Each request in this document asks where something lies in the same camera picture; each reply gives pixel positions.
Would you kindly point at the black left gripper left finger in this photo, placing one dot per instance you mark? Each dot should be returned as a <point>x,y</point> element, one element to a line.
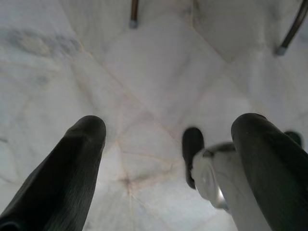
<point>60,173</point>

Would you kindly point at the dark metal table leg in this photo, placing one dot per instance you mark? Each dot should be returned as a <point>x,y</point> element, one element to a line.
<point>134,12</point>
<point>292,26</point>

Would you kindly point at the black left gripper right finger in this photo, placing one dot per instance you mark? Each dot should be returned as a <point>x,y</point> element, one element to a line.
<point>272,168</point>

